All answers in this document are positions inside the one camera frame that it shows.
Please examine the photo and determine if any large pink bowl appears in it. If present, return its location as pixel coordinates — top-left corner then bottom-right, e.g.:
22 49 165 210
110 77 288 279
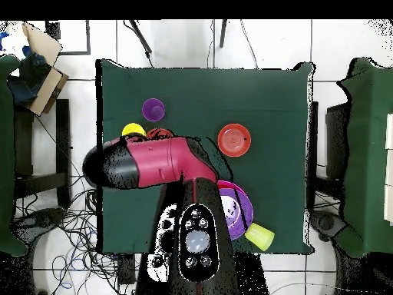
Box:
216 180 247 197

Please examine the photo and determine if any small orange bowl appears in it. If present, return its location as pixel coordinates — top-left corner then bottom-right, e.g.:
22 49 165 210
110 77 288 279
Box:
217 123 253 158

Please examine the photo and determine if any purple cup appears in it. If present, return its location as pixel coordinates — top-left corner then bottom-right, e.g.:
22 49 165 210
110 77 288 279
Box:
141 98 166 123

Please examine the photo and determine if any purple bowl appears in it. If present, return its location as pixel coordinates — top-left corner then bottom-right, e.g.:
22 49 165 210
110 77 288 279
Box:
219 187 255 241

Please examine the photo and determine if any bright yellow cup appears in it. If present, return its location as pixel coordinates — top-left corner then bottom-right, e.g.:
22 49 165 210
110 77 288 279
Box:
121 122 147 138

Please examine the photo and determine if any pale yellow cup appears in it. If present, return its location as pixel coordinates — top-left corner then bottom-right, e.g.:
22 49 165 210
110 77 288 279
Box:
244 222 276 252

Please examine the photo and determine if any dark green tablecloth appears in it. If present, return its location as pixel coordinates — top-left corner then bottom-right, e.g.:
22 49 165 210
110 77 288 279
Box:
96 58 315 256

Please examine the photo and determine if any black tripod leg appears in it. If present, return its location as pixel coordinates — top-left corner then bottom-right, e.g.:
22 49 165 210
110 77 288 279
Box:
219 18 229 49
123 19 154 67

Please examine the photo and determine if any black stool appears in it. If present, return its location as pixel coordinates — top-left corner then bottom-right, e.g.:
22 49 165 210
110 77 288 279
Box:
13 98 72 208

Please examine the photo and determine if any black box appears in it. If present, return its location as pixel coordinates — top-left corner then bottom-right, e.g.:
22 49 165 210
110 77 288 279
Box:
325 102 351 179

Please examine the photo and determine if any cardboard box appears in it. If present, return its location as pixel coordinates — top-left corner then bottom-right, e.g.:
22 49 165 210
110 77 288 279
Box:
7 22 70 118

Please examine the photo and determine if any green-covered side table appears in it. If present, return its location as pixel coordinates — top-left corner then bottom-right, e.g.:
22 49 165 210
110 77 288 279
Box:
0 54 28 257
334 57 393 259

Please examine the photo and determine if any dark blue cloth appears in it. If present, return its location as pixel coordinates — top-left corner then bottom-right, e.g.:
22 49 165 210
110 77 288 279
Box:
7 45 51 107

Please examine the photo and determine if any white box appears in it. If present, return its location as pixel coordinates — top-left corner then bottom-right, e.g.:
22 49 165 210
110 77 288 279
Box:
385 113 393 151
385 150 393 186

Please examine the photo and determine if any tangle of floor cables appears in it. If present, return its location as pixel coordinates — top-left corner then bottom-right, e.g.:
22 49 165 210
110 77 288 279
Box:
13 165 139 295

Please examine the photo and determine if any black pedestal foot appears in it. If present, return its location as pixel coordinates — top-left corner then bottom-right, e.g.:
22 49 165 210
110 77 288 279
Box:
309 210 346 242
12 207 67 244

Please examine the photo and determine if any black square frame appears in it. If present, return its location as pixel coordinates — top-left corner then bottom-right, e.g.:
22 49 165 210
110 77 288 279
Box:
45 19 91 56

